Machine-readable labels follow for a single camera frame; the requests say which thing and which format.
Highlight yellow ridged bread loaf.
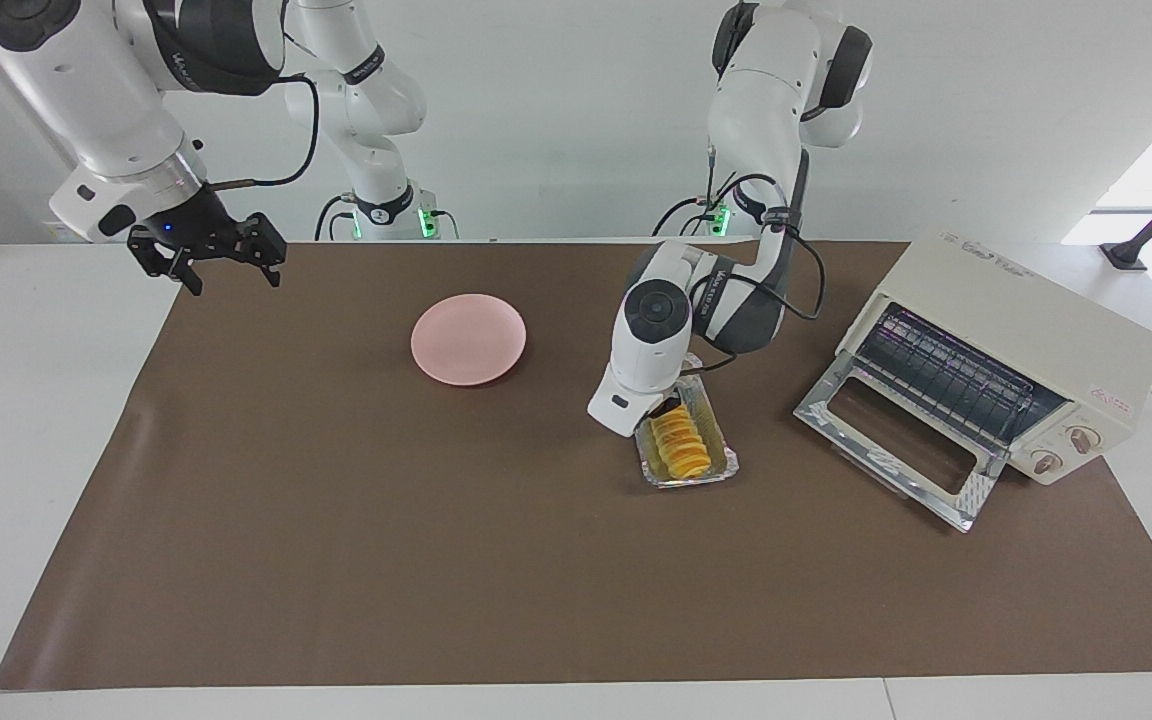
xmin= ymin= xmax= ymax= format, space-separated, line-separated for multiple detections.
xmin=649 ymin=404 xmax=714 ymax=480

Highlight silver aluminium foil tray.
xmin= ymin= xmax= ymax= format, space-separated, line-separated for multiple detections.
xmin=633 ymin=374 xmax=740 ymax=490

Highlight glass oven door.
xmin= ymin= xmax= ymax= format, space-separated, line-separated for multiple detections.
xmin=794 ymin=352 xmax=1009 ymax=533

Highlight cream toaster oven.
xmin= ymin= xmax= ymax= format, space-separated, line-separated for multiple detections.
xmin=836 ymin=232 xmax=1152 ymax=488

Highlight pink round plate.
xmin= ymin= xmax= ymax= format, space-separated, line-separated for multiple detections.
xmin=410 ymin=293 xmax=528 ymax=387

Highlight brown table mat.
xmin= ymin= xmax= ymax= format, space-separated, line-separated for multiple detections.
xmin=0 ymin=240 xmax=1152 ymax=691

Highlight black right arm base cables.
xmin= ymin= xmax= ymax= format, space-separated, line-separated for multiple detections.
xmin=314 ymin=193 xmax=362 ymax=242

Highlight black arm base cables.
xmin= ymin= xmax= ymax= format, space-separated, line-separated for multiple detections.
xmin=651 ymin=180 xmax=737 ymax=238
xmin=314 ymin=193 xmax=362 ymax=242

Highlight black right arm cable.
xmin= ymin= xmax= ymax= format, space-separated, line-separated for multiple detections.
xmin=208 ymin=75 xmax=323 ymax=193

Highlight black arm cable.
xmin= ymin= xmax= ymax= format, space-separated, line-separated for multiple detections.
xmin=681 ymin=172 xmax=828 ymax=377
xmin=208 ymin=75 xmax=323 ymax=193

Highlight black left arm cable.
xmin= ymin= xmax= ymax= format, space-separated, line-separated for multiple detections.
xmin=681 ymin=172 xmax=828 ymax=377

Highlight black left arm base cables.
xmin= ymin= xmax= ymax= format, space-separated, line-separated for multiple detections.
xmin=651 ymin=180 xmax=737 ymax=238

